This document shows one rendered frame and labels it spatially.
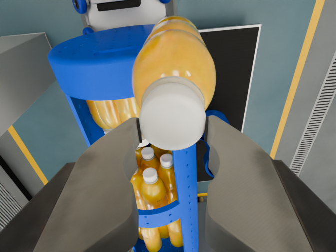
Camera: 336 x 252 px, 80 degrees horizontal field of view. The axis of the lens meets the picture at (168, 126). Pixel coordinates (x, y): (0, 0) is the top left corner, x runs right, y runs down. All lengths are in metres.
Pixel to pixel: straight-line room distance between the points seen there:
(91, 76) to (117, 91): 0.04
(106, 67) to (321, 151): 2.64
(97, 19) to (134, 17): 0.10
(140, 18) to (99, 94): 0.32
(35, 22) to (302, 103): 2.20
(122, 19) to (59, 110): 1.43
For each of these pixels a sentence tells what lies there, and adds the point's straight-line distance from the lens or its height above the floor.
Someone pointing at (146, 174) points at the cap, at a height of 1.16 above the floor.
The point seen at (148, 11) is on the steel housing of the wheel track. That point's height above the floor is 0.93.
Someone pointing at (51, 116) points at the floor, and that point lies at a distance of 2.01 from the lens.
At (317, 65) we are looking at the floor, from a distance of 2.09.
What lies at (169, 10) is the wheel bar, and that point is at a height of 0.93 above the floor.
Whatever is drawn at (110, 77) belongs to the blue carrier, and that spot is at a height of 1.23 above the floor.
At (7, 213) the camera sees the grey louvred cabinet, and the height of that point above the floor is 0.35.
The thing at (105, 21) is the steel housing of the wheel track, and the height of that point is 0.93.
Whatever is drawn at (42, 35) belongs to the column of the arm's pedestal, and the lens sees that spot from 1.67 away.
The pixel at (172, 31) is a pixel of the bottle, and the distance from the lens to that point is 0.18.
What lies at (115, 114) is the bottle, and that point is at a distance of 0.46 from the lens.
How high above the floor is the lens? 1.53
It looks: 55 degrees down
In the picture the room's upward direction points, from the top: 173 degrees clockwise
